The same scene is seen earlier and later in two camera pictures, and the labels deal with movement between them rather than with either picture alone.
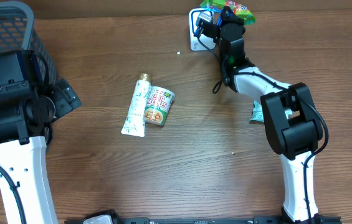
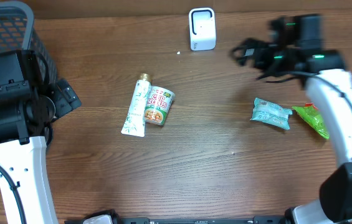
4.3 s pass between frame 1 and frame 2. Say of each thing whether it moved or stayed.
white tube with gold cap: stayed
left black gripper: stayed
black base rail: stayed
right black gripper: moved
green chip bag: moved
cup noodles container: stayed
